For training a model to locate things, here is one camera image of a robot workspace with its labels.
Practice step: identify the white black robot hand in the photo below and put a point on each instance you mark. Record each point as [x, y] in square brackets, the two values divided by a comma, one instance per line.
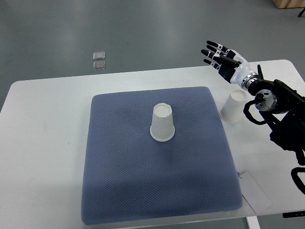
[230, 65]

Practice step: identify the white paper cup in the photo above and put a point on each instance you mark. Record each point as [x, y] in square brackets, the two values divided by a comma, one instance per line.
[162, 128]
[232, 110]

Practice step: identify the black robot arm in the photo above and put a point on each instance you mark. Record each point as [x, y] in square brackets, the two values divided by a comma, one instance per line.
[283, 110]

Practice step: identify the wooden box corner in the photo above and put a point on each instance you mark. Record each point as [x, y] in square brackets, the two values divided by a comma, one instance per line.
[289, 4]

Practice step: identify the black tripod leg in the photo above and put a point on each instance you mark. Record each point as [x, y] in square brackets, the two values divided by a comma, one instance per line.
[301, 12]

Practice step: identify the white paper tag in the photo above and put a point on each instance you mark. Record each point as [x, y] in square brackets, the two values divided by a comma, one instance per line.
[253, 194]

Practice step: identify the upper metal floor plate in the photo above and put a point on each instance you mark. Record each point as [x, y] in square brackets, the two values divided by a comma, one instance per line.
[99, 55]

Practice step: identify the blue textured cushion mat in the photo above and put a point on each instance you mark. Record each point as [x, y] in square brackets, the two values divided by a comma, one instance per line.
[130, 176]

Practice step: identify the white table leg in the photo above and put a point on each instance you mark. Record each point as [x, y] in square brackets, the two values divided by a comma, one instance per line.
[252, 222]

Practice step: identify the black table control panel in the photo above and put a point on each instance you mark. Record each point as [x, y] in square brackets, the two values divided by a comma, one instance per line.
[293, 214]

